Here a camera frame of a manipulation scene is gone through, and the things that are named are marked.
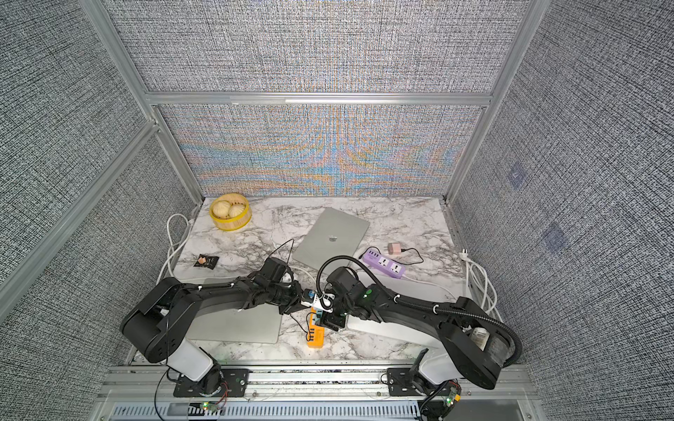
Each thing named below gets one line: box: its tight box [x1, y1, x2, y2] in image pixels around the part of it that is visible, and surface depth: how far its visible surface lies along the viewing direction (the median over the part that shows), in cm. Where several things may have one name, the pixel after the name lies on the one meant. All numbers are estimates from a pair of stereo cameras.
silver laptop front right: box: [345, 314, 442, 349], surface depth 83 cm
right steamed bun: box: [228, 204, 246, 218], surface depth 111 cm
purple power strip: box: [363, 249, 406, 279], surface depth 97 cm
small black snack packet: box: [193, 253, 220, 271], surface depth 99 cm
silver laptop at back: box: [293, 206, 371, 272], surface depth 109 cm
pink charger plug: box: [387, 242, 402, 256], surface depth 102 cm
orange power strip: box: [307, 306, 326, 349], surface depth 82 cm
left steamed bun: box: [212, 199, 231, 219], surface depth 112 cm
